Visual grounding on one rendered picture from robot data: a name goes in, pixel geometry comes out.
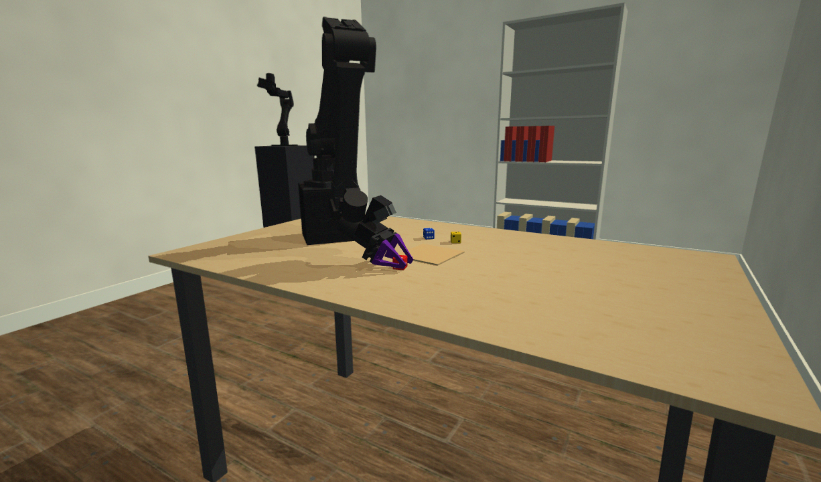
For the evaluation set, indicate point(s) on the tan square mat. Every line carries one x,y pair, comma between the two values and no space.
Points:
433,254

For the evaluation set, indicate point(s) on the red dice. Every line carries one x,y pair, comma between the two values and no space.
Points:
395,261

